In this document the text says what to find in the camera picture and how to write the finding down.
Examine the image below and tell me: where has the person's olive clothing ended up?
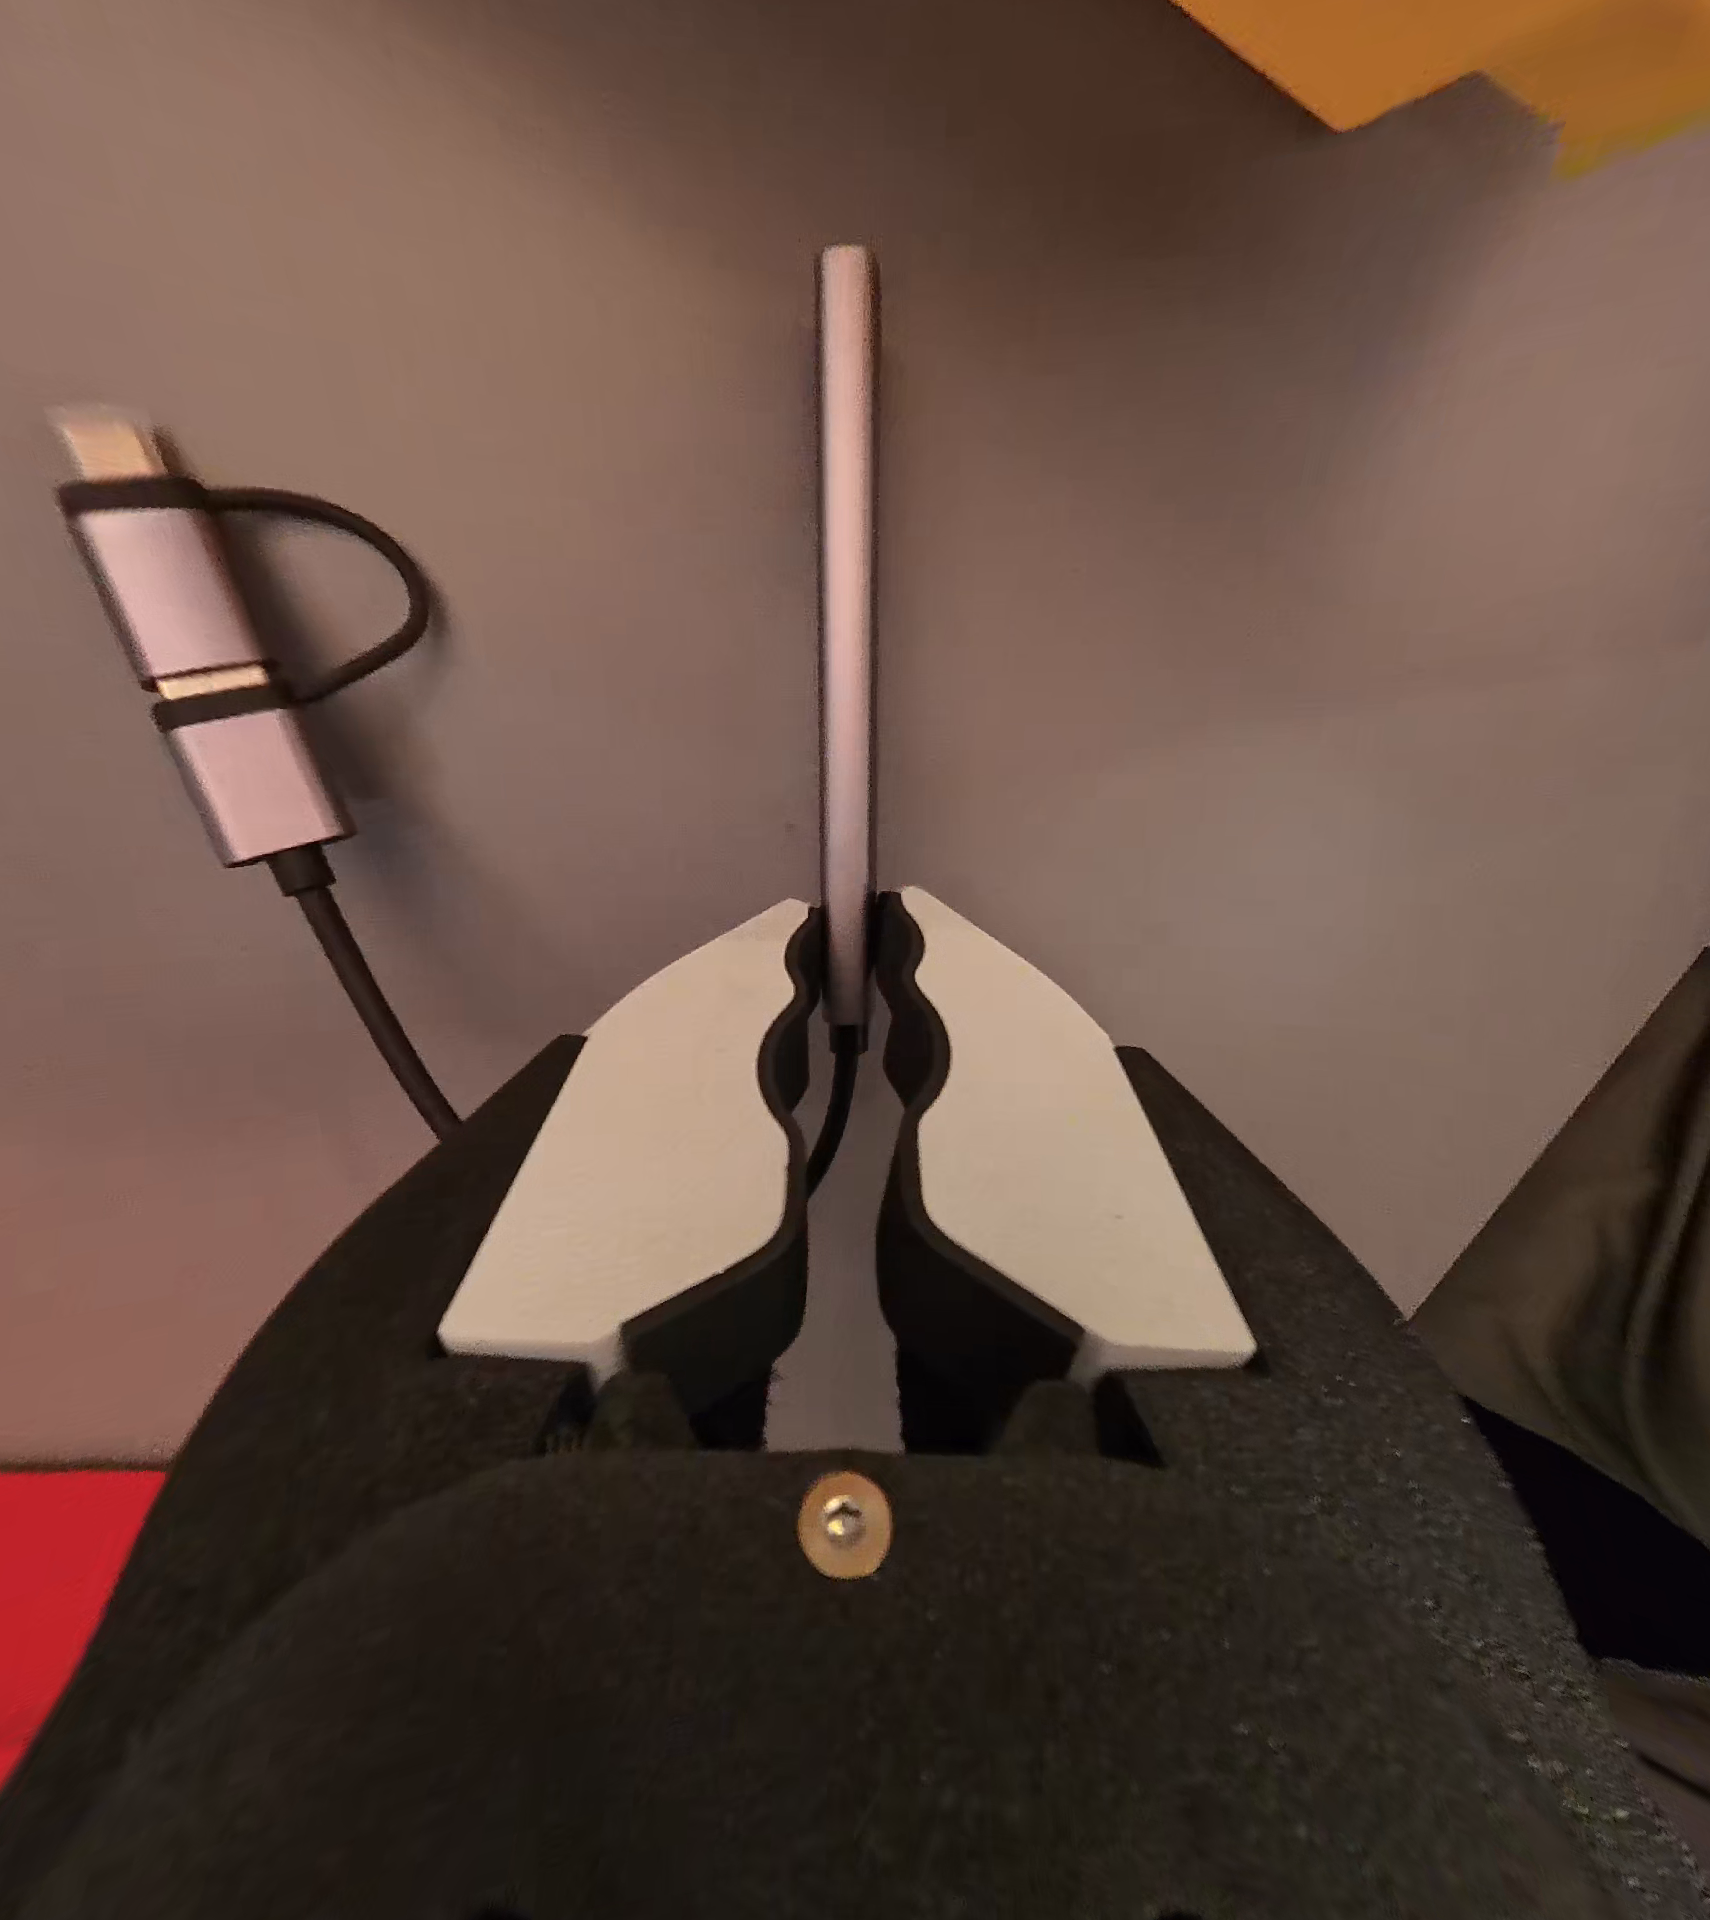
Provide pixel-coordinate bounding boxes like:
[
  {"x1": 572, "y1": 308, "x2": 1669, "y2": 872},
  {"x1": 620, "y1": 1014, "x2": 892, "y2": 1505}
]
[{"x1": 1407, "y1": 814, "x2": 1710, "y2": 1855}]

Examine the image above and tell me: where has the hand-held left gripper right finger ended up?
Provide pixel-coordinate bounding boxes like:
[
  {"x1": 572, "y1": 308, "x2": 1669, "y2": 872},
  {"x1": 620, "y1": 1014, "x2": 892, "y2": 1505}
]
[{"x1": 877, "y1": 884, "x2": 1262, "y2": 1382}]

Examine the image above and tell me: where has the red storage bin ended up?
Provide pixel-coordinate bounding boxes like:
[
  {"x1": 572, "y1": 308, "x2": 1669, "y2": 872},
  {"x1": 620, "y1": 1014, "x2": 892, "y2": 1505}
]
[{"x1": 0, "y1": 1466, "x2": 180, "y2": 1770}]

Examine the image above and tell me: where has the yellow storage bin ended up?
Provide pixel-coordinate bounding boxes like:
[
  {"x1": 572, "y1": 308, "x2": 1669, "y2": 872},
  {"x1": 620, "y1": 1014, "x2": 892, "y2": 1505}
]
[{"x1": 1166, "y1": 0, "x2": 1710, "y2": 186}]

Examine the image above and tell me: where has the dark grey usb hub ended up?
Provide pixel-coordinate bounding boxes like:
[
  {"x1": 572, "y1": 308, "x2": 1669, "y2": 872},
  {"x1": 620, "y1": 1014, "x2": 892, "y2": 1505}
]
[{"x1": 49, "y1": 245, "x2": 890, "y2": 1210}]

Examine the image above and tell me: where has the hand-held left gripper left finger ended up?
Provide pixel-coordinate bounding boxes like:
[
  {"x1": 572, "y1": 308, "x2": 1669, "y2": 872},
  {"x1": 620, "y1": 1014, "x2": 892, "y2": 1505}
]
[{"x1": 435, "y1": 896, "x2": 816, "y2": 1391}]

